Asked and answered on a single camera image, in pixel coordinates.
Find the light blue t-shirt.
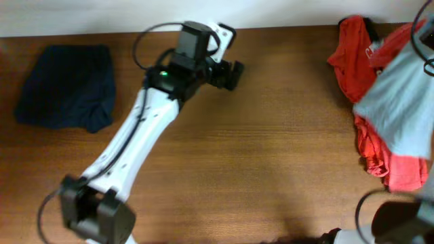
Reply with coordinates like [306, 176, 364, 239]
[353, 44, 433, 159]

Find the black garment under red shirt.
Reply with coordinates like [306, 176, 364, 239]
[363, 18, 380, 43]

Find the red t-shirt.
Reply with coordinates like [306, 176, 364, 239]
[328, 16, 429, 191]

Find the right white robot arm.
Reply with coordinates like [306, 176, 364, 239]
[328, 16, 433, 243]

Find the folded navy blue garment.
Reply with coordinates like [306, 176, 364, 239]
[14, 45, 116, 134]

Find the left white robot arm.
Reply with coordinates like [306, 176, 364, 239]
[57, 21, 244, 244]

